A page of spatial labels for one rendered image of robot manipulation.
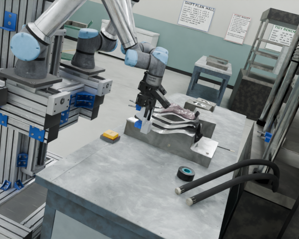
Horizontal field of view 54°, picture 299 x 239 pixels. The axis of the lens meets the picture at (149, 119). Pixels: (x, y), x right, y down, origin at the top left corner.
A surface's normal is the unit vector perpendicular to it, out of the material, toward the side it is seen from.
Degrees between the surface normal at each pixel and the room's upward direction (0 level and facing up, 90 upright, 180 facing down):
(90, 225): 90
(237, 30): 90
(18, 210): 0
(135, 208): 0
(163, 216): 0
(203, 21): 90
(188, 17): 90
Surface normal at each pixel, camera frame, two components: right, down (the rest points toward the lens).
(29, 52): 0.05, 0.46
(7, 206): 0.25, -0.91
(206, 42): -0.25, 0.28
